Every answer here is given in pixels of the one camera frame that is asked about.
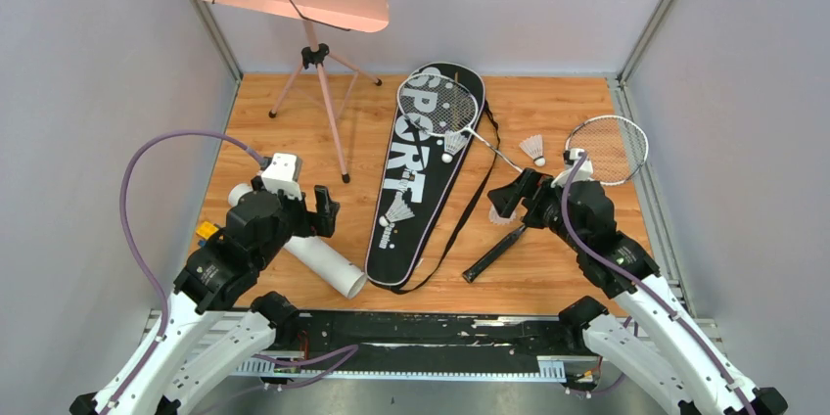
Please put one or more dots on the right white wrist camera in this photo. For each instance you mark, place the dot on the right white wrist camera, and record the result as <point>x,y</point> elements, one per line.
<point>577,165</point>

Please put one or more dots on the yellow blue toy block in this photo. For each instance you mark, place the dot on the yellow blue toy block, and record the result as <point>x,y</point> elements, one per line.
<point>204,232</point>

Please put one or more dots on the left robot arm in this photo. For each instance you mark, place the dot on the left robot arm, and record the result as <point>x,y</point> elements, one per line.
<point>161,377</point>

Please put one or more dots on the shuttlecock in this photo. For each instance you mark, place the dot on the shuttlecock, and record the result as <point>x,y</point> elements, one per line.
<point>495,218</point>
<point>453,143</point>
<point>533,147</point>

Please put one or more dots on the white racket on bag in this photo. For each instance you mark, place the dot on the white racket on bag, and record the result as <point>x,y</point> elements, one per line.
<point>436,104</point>

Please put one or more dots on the black sport racket bag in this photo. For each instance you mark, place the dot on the black sport racket bag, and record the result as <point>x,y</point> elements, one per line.
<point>415,190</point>

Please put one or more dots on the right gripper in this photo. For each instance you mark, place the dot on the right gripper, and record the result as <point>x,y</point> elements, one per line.
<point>533,187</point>

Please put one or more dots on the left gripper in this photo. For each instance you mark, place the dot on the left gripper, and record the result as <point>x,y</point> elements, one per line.
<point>310,212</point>

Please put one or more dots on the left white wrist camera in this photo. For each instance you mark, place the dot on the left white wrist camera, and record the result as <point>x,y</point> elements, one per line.
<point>282,175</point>

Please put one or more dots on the white shuttlecock tube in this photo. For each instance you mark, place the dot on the white shuttlecock tube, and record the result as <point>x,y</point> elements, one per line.
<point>332,267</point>

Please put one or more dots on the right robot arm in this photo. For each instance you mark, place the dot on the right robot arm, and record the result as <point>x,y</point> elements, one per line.
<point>680,367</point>

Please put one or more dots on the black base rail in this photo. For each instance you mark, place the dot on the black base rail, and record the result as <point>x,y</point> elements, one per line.
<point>290,345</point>

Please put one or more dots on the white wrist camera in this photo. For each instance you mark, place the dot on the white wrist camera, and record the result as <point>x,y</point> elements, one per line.
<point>282,175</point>
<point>577,165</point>

